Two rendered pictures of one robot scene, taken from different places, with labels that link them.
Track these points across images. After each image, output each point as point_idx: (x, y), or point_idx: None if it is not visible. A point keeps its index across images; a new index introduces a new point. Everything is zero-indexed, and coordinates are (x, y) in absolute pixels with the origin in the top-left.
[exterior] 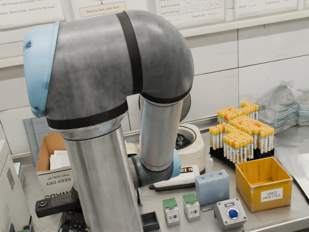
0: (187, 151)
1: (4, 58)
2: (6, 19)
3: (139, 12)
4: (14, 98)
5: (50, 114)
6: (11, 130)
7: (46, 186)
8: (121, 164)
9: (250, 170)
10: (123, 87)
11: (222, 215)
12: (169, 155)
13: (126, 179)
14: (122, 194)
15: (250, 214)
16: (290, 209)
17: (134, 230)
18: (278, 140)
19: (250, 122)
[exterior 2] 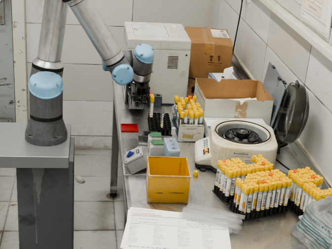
0: (214, 137)
1: (278, 4)
2: None
3: None
4: (272, 40)
5: None
6: (265, 66)
7: (194, 93)
8: (46, 9)
9: (186, 173)
10: None
11: (130, 150)
12: (98, 52)
13: (46, 17)
14: (43, 21)
15: (145, 182)
16: (142, 201)
17: (42, 39)
18: (276, 233)
19: (270, 181)
